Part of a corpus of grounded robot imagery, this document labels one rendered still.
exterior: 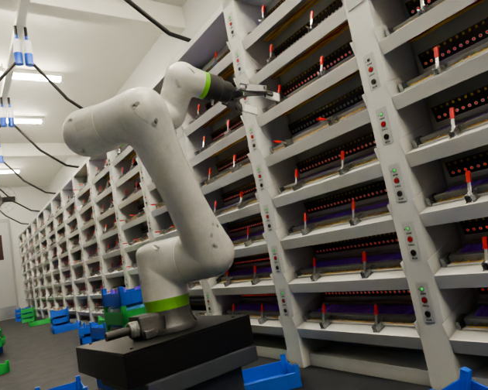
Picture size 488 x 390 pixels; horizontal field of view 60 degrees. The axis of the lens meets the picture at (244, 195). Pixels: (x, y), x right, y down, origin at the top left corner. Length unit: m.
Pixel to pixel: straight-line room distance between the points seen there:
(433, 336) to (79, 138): 1.17
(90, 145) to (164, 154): 0.19
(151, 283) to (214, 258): 0.20
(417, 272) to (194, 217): 0.75
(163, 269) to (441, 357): 0.88
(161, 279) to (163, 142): 0.38
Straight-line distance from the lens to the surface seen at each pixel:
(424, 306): 1.46
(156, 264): 1.17
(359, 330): 1.69
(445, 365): 1.50
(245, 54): 2.10
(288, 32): 2.17
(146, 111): 0.99
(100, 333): 2.26
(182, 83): 1.42
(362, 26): 1.58
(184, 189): 1.04
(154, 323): 1.18
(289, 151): 1.80
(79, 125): 1.08
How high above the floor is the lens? 0.54
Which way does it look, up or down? 7 degrees up
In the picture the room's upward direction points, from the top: 10 degrees counter-clockwise
